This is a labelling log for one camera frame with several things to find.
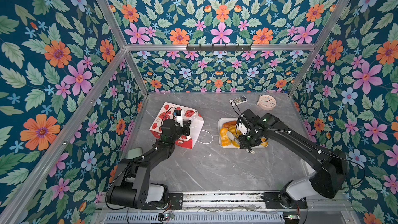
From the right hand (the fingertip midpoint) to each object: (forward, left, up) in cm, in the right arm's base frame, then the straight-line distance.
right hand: (241, 144), depth 78 cm
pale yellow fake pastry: (+7, +7, -8) cm, 13 cm away
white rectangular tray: (+23, +9, -12) cm, 27 cm away
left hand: (+15, +26, +3) cm, 30 cm away
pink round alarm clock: (+39, -26, -11) cm, 48 cm away
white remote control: (+42, -5, -12) cm, 44 cm away
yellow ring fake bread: (+6, -17, -12) cm, 21 cm away
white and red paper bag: (+22, +42, -1) cm, 48 cm away
